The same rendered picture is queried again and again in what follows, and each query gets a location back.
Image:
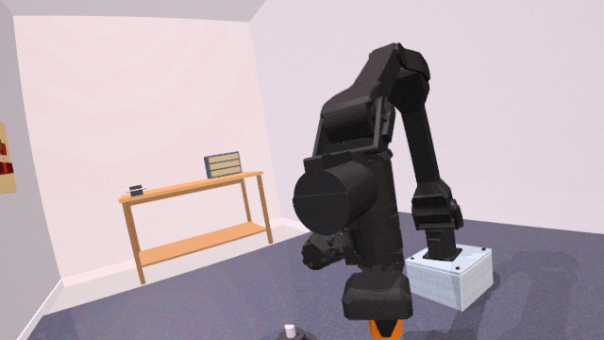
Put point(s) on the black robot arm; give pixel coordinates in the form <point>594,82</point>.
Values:
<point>351,172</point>

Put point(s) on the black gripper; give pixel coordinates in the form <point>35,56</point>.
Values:
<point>380,292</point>

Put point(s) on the orange knob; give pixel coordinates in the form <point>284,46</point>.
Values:
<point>375,334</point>

